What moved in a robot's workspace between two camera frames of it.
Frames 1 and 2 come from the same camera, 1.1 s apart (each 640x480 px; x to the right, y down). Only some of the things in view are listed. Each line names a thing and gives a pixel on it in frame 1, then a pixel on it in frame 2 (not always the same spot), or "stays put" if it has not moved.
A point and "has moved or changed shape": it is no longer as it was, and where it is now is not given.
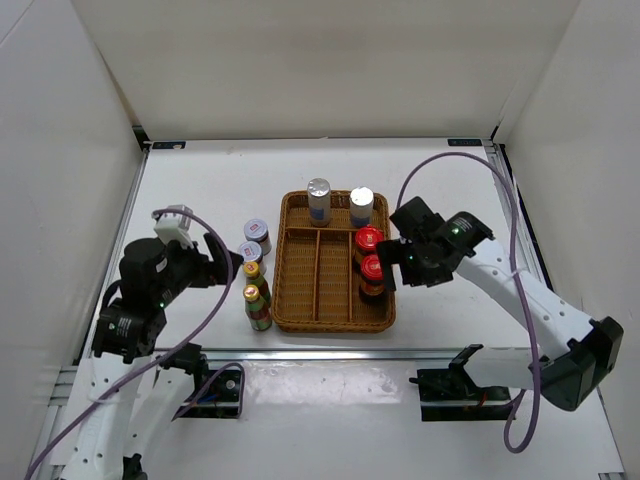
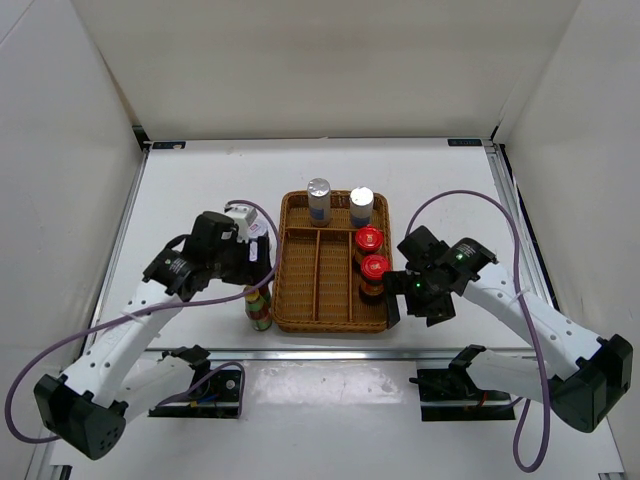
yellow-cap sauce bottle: (257, 312) stays put
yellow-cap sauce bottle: (254, 277) has moved or changed shape
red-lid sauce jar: (371, 286) stays put
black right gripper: (393, 252) → (398, 283)
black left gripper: (208, 272) → (254, 272)
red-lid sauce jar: (366, 239) stays put
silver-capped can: (319, 193) stays put
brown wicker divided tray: (316, 284) stays put
